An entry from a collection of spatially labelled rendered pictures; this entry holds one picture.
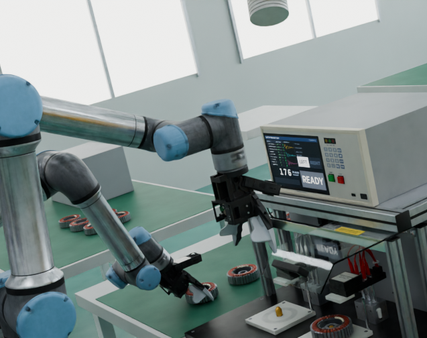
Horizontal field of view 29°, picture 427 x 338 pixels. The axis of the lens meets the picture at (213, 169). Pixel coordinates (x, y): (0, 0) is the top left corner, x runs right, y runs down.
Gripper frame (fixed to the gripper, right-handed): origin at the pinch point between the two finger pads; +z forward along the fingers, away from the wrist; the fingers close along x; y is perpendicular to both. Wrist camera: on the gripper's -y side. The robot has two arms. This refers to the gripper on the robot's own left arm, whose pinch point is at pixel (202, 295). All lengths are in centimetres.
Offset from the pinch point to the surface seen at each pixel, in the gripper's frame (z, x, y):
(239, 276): 4.9, 4.7, -12.7
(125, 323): -9.0, -14.5, 21.5
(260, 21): -27, -40, -112
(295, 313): -1.6, 46.2, -1.7
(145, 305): -5.7, -16.2, 11.9
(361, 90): 159, -212, -269
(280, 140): -40, 44, -35
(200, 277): 6.8, -17.4, -9.8
